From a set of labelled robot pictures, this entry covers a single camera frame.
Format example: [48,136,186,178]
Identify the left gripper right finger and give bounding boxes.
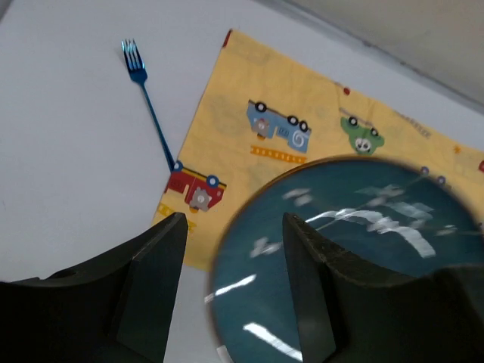
[282,213,483,362]

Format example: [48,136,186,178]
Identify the yellow car-print cloth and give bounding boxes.
[154,30,483,270]

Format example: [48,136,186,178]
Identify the teal ceramic plate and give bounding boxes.
[209,157,483,362]

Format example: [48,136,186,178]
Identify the blue metal fork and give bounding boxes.
[121,39,175,171]

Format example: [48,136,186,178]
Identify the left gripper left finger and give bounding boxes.
[1,213,188,362]

